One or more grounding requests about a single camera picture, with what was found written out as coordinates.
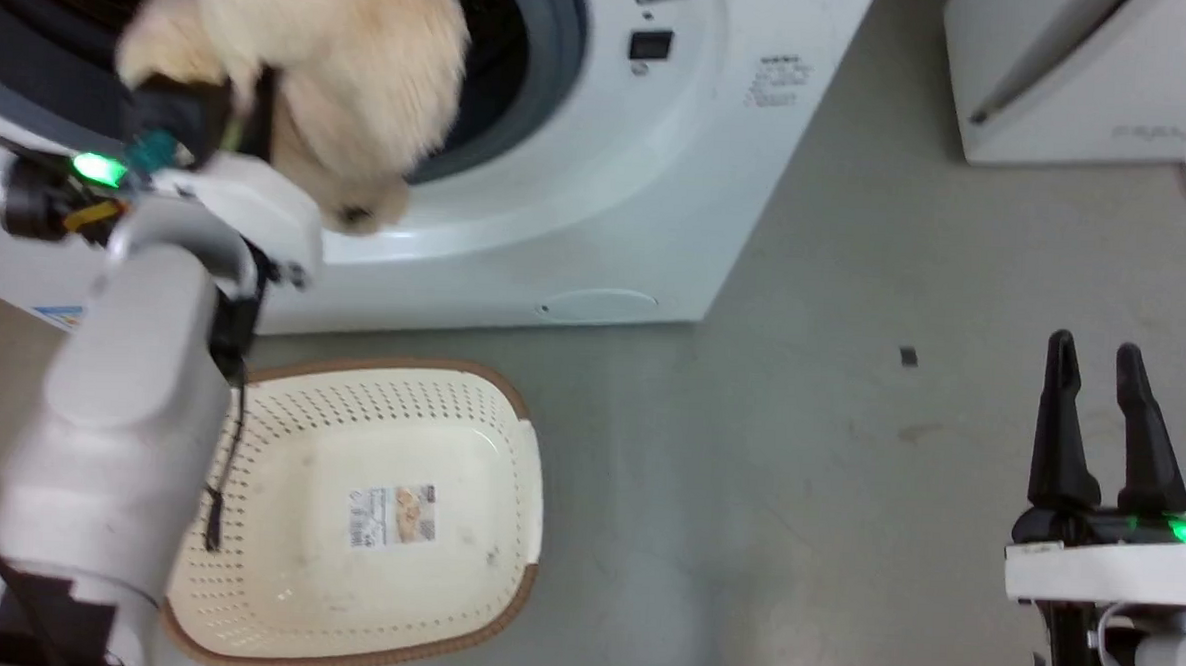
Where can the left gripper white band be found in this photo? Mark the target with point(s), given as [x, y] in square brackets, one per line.
[248, 203]

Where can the grey text warning label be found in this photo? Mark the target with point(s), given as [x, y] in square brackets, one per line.
[778, 81]

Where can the cream perforated laundry basket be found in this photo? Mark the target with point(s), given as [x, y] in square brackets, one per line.
[388, 434]

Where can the printed label sticker in basket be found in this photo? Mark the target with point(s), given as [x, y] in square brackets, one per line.
[392, 514]

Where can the grey washing machine door gasket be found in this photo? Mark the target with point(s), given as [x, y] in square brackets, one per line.
[553, 51]

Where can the black washing machine display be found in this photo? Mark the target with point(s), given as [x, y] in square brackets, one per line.
[651, 45]

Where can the cream plush toy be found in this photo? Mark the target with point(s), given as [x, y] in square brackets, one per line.
[365, 53]

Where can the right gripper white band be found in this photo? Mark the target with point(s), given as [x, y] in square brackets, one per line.
[1113, 566]

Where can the white box appliance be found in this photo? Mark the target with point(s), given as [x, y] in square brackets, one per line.
[1095, 75]

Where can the white front-load washing machine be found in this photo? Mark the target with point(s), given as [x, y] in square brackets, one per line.
[649, 195]

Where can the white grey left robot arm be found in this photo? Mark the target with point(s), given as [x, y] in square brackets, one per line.
[108, 432]

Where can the oval filter cover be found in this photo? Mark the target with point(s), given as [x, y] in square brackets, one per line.
[599, 303]

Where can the small dark floor scrap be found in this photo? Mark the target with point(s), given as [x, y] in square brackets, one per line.
[909, 357]

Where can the blue energy sticker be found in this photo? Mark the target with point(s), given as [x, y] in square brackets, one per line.
[61, 316]

